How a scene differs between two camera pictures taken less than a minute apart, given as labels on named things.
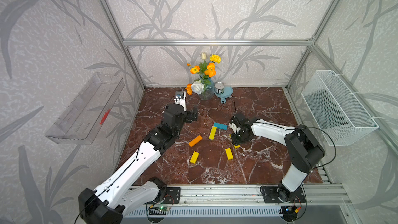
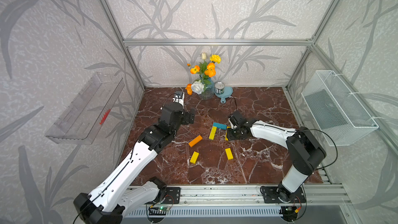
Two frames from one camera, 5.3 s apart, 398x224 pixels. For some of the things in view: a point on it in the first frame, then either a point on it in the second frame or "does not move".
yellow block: x=235 y=146 → x=226 y=138
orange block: x=195 y=141 does not move
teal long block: x=221 y=126 does not move
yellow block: x=212 y=133 does not move
